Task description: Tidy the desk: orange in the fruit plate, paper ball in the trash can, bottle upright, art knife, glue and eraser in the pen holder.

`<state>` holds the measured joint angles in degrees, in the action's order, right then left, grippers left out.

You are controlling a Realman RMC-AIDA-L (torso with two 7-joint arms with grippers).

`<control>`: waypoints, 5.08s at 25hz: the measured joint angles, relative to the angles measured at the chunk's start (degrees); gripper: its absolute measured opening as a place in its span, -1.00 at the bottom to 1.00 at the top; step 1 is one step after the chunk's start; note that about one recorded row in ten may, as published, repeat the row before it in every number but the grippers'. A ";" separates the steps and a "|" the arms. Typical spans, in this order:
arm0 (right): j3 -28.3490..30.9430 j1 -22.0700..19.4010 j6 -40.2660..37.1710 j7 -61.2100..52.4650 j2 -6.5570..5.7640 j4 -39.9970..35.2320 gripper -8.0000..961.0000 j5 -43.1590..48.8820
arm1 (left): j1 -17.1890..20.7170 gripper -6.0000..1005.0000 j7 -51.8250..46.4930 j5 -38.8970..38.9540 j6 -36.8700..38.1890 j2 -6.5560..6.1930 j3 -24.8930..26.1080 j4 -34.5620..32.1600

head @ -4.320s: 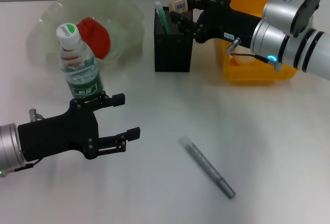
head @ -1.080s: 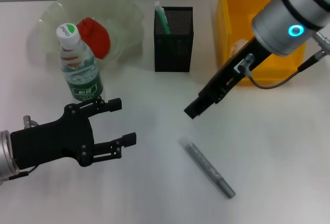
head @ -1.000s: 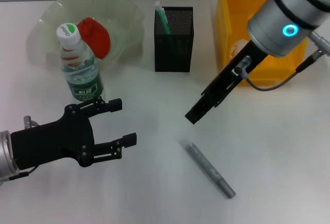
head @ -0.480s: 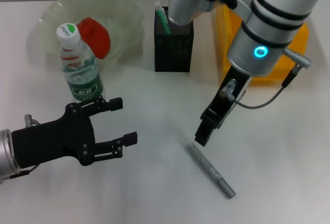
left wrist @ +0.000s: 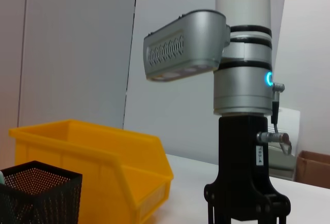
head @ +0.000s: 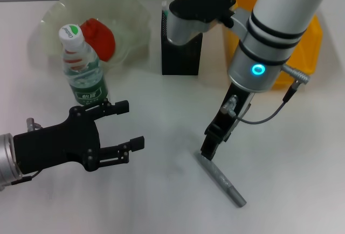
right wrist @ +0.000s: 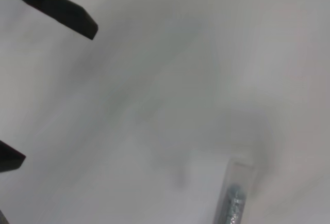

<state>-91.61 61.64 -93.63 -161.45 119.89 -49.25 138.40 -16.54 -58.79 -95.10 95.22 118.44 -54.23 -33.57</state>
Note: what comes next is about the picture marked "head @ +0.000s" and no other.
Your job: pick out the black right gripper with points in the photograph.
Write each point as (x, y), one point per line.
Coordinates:
(231, 110)

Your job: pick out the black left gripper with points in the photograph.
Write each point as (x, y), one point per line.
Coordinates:
(56, 145)

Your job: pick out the grey marker pen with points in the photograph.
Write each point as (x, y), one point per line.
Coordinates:
(223, 180)

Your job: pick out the clear water bottle green label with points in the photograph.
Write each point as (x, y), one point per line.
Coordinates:
(89, 88)

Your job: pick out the red-orange toy orange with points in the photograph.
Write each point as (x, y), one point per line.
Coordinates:
(102, 40)

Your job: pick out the mint green utility knife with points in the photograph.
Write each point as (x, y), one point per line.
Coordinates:
(165, 10)

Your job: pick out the white and silver left arm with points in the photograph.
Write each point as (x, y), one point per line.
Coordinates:
(8, 158)

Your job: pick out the black mesh pen holder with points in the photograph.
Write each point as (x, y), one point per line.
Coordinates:
(180, 61)

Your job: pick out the pale green glass fruit plate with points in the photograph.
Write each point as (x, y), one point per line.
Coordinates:
(126, 15)

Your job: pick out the yellow plastic storage bin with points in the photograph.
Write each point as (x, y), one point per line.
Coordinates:
(307, 50)

